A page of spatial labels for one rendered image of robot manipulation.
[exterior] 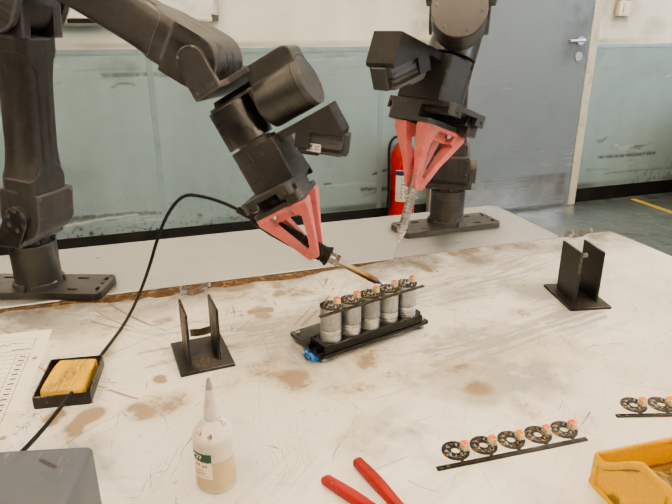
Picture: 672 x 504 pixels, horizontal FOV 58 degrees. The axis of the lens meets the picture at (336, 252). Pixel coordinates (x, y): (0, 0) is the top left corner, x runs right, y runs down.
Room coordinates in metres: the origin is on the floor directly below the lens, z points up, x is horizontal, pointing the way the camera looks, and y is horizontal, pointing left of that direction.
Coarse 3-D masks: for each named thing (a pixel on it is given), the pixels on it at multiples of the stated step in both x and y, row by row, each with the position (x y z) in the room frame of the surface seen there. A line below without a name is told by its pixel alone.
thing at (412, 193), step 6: (408, 192) 0.69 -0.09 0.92; (414, 192) 0.69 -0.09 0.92; (408, 198) 0.69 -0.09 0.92; (414, 198) 0.69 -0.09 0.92; (408, 204) 0.69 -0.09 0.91; (408, 210) 0.69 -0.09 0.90; (402, 216) 0.69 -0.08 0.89; (408, 216) 0.69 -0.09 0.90; (402, 222) 0.68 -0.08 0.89; (408, 222) 0.69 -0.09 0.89; (402, 228) 0.68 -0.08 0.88
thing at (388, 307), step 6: (390, 288) 0.66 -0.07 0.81; (384, 294) 0.65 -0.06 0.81; (384, 300) 0.65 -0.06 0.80; (390, 300) 0.65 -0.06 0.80; (396, 300) 0.66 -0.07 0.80; (384, 306) 0.65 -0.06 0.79; (390, 306) 0.65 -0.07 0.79; (396, 306) 0.66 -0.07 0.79; (384, 312) 0.65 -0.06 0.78; (390, 312) 0.65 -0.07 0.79; (396, 312) 0.66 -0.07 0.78; (384, 318) 0.65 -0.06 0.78; (390, 318) 0.65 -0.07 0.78; (396, 318) 0.66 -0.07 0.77
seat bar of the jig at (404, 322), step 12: (420, 312) 0.68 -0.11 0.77; (384, 324) 0.65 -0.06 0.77; (396, 324) 0.65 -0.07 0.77; (408, 324) 0.66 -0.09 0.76; (312, 336) 0.62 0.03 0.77; (348, 336) 0.62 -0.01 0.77; (360, 336) 0.62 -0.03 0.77; (372, 336) 0.63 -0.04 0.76; (324, 348) 0.59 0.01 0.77; (336, 348) 0.60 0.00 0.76
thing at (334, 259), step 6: (330, 258) 0.68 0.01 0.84; (336, 258) 0.68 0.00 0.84; (336, 264) 0.68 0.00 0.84; (342, 264) 0.68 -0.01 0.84; (348, 264) 0.68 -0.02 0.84; (354, 270) 0.67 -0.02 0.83; (360, 270) 0.68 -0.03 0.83; (360, 276) 0.68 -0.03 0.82; (366, 276) 0.67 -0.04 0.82; (372, 276) 0.67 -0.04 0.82; (372, 282) 0.67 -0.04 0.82
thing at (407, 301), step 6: (408, 282) 0.68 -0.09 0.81; (402, 288) 0.67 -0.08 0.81; (408, 288) 0.67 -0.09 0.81; (402, 294) 0.67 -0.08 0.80; (408, 294) 0.67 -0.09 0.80; (414, 294) 0.67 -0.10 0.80; (402, 300) 0.67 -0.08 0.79; (408, 300) 0.67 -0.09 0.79; (414, 300) 0.67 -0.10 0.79; (402, 306) 0.67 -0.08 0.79; (408, 306) 0.67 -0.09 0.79; (414, 306) 0.67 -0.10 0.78; (402, 312) 0.67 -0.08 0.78; (408, 312) 0.67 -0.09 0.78; (414, 312) 0.67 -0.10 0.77
